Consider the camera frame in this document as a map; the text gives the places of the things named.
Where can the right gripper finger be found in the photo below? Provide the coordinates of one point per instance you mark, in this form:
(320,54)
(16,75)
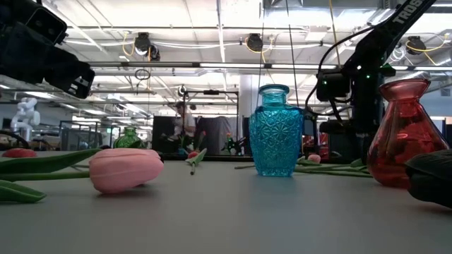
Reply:
(363,148)

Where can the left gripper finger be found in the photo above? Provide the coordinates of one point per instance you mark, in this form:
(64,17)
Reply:
(76,86)
(83,70)

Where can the red artificial tulip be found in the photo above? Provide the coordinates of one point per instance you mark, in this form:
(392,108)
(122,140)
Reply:
(192,154)
(335,173)
(19,152)

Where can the black artificial tulip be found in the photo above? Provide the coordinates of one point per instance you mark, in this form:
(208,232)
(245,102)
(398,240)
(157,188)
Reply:
(431,176)

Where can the green glass vase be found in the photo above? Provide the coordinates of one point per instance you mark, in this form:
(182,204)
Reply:
(127,139)

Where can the small black robot arm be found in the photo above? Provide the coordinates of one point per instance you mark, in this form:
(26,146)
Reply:
(233,144)

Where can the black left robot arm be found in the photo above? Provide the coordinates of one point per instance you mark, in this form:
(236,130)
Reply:
(14,7)

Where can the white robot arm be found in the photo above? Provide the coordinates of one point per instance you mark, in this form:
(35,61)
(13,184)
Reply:
(24,118)

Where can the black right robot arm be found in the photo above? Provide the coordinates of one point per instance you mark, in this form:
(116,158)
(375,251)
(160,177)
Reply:
(388,31)

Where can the red glass vase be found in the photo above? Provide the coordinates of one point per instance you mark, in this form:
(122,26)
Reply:
(406,148)

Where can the blue patterned glass vase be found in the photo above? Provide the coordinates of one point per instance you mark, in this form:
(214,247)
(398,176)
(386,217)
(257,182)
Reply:
(275,141)

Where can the black curtain panel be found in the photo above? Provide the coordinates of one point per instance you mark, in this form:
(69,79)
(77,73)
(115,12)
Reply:
(164,134)
(340,141)

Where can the ceiling light strip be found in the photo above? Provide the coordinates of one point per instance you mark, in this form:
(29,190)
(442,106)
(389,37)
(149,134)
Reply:
(303,66)
(229,65)

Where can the person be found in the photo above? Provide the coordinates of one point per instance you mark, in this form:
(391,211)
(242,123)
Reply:
(185,123)

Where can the grey curtain panel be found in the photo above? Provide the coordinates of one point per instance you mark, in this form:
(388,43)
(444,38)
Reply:
(220,134)

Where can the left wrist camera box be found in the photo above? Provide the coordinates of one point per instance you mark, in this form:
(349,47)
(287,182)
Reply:
(46,24)

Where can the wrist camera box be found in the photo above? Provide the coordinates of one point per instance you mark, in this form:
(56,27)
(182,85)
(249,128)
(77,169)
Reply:
(46,24)
(332,84)

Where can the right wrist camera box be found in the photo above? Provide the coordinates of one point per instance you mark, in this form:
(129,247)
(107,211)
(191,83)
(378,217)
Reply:
(332,84)

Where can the black metal workstation frame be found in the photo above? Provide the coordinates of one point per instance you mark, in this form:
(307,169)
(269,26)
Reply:
(211,92)

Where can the black table frame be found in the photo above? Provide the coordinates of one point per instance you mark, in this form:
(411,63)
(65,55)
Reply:
(219,158)

